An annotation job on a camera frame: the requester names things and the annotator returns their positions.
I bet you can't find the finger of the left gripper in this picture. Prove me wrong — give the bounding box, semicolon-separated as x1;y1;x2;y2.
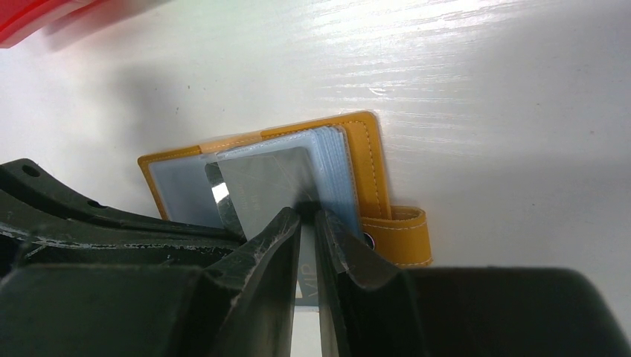
1;192;243;277
1;158;243;241

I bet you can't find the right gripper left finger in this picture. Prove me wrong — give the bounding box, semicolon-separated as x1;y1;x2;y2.
1;208;301;356

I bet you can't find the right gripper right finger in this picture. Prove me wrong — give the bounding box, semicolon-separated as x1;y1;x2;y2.
315;210;630;356

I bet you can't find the yellow leather card holder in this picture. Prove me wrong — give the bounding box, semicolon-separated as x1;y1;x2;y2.
138;111;433;268

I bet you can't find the red bin with gold card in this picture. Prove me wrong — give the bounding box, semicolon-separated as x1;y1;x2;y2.
1;0;94;48

